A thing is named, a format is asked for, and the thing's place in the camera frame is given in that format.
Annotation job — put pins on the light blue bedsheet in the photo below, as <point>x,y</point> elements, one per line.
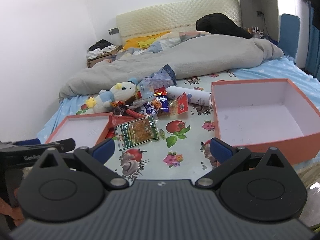
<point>283,68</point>

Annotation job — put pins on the white spray bottle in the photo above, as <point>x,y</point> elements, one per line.
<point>199,97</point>

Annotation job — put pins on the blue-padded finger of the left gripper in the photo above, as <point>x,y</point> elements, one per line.
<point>63,146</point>

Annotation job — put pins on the black clothing pile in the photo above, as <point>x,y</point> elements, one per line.
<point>221,24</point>

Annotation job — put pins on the white blue plush penguin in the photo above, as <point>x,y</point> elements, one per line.
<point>120,94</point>

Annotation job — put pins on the yellow pillow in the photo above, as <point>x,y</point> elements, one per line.
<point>143,42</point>

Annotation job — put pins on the green orange snack packet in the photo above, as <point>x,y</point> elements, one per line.
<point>136,132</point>

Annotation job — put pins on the blue white snack bag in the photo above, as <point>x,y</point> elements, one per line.
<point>156,105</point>

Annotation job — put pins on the cardboard box with clothes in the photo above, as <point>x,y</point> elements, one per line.
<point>101,50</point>

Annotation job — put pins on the small red foil snack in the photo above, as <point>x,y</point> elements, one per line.
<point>160,92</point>

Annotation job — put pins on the floral vinyl mat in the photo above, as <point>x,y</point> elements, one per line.
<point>181,152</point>

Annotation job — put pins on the clear red-label snack packet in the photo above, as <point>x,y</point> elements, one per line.
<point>177,106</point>

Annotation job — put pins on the grey bedside shelf unit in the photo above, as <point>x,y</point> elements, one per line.
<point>262,14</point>

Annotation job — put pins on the wall socket plate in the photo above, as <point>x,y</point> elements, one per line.
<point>113,31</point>

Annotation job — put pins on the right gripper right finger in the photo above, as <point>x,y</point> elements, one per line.
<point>231,159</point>

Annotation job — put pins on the pale blue snack bag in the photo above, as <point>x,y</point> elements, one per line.
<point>165,77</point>

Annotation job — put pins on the large orange cardboard box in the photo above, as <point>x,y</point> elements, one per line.
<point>260,114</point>

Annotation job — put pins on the orange box lid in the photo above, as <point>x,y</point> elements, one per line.
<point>86,130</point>

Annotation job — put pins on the blue chair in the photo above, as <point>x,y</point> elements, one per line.
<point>289,34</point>

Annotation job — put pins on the cream quilted headboard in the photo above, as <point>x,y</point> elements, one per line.
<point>176,17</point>

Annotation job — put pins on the dark brown snack packet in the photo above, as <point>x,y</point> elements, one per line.
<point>120,108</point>

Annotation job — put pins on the grey duvet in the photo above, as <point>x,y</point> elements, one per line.
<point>195,57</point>

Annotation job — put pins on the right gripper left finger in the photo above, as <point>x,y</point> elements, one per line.
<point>92,160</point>

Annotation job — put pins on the red brown snack packet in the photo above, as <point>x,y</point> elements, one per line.
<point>115,120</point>

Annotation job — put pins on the person's left hand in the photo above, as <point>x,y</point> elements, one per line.
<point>14,212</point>

